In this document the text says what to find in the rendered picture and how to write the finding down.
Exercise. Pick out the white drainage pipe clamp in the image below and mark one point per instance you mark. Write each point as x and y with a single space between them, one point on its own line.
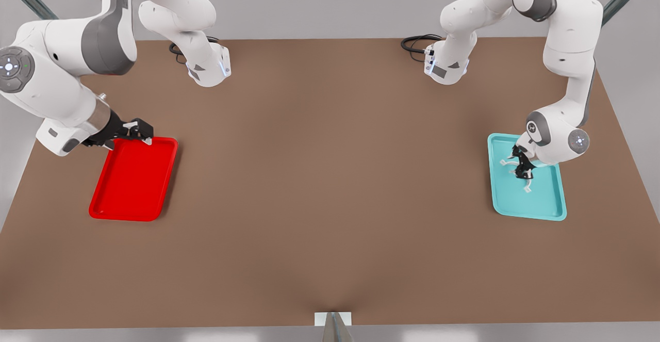
527 184

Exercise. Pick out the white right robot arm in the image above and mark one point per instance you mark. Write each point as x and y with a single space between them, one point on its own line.
62 48

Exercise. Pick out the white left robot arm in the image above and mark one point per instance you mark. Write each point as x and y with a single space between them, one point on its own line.
567 32

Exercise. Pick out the teal rectangular tray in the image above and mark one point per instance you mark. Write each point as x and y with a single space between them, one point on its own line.
531 197

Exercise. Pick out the red rectangular tray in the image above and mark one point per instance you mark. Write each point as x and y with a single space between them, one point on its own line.
135 179

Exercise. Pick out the silver frame post with foot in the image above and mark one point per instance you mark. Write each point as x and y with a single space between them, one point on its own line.
334 327

